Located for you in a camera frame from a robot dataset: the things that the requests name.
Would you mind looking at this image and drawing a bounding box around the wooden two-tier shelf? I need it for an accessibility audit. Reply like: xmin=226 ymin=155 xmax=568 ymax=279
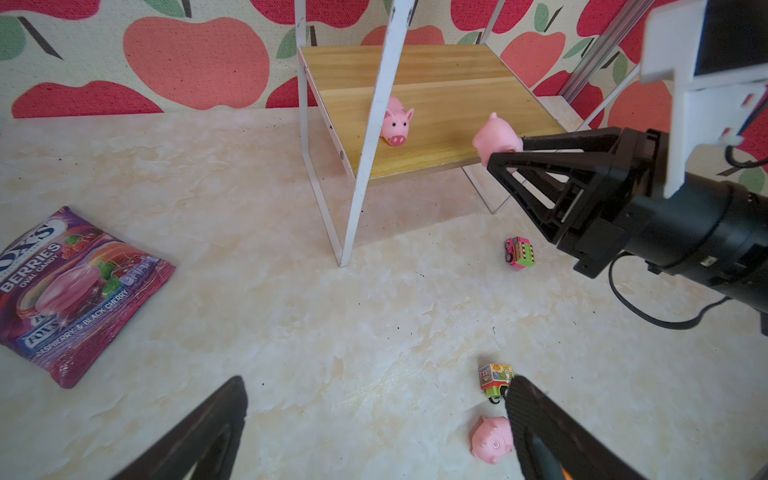
xmin=293 ymin=0 xmax=643 ymax=268

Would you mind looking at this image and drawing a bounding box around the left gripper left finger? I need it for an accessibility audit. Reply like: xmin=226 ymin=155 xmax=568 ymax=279
xmin=115 ymin=376 xmax=248 ymax=479

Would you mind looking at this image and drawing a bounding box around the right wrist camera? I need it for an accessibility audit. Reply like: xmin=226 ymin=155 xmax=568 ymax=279
xmin=640 ymin=1 xmax=767 ymax=197

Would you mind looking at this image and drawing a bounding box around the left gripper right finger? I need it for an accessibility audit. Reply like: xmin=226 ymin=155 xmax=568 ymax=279
xmin=505 ymin=375 xmax=643 ymax=479

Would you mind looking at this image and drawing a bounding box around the pink green toy car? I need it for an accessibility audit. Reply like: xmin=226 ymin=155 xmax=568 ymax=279
xmin=504 ymin=236 xmax=535 ymax=269

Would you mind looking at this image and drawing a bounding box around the purple candy bag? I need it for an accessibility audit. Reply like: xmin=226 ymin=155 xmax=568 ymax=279
xmin=1 ymin=206 xmax=175 ymax=389

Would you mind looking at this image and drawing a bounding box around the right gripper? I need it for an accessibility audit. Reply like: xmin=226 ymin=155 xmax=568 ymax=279
xmin=487 ymin=127 xmax=767 ymax=312

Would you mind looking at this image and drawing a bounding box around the right aluminium frame post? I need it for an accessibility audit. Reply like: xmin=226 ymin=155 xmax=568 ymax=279
xmin=559 ymin=0 xmax=654 ymax=103

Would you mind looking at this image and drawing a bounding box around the yellow green toy car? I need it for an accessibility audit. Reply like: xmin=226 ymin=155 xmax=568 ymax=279
xmin=478 ymin=363 xmax=515 ymax=405

